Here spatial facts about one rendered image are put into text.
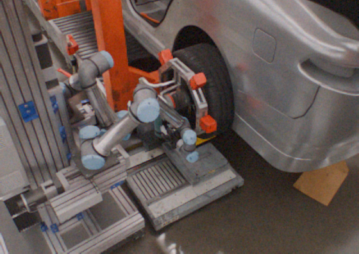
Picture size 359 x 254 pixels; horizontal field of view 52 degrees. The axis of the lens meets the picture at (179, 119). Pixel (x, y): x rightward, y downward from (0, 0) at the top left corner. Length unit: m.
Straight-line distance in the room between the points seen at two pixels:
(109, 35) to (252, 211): 1.71
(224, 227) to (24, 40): 1.92
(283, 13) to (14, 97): 1.38
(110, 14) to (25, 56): 0.87
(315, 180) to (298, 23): 1.79
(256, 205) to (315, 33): 1.66
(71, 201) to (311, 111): 1.38
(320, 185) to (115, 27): 2.08
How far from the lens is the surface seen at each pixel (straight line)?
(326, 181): 3.39
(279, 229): 2.99
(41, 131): 2.17
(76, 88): 2.51
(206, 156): 3.05
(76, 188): 2.26
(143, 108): 1.81
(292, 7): 1.93
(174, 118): 2.12
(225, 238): 2.87
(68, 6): 4.64
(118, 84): 2.89
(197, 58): 2.42
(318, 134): 2.04
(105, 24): 2.62
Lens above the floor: 2.44
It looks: 41 degrees down
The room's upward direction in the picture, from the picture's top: straight up
